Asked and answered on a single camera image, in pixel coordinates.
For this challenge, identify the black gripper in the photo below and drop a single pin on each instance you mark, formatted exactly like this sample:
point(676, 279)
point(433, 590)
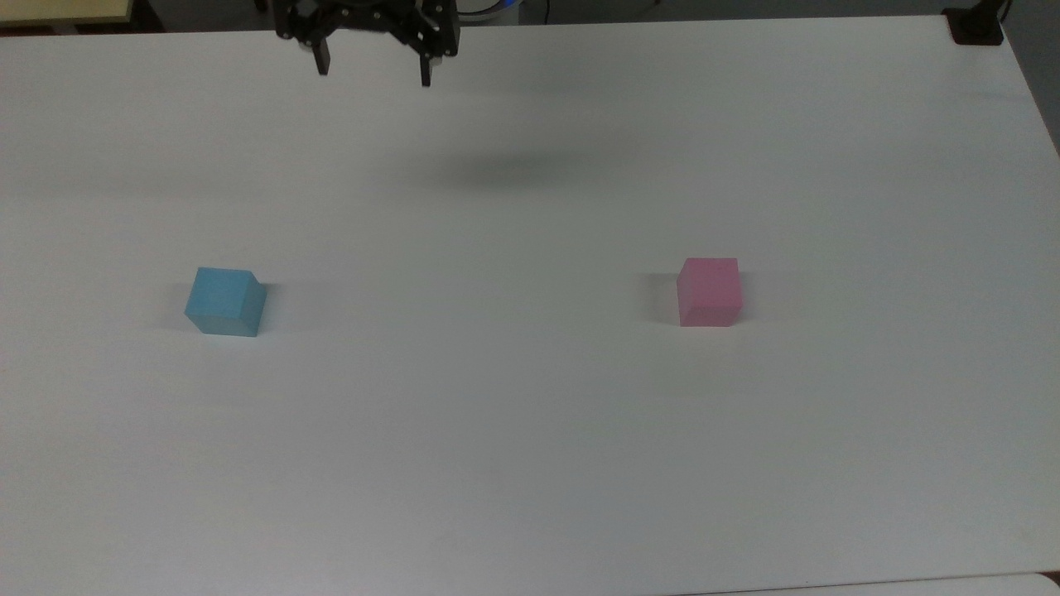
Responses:
point(368, 15)

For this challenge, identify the blue cube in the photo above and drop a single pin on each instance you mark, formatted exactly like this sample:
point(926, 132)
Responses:
point(224, 300)

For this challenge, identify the pink cube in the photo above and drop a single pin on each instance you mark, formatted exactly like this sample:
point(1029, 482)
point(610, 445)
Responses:
point(709, 290)

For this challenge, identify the yellow board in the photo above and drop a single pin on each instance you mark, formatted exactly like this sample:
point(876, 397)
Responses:
point(58, 8)

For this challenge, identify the black camera stand base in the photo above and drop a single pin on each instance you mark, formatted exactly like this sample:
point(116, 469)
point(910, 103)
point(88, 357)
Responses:
point(975, 25)

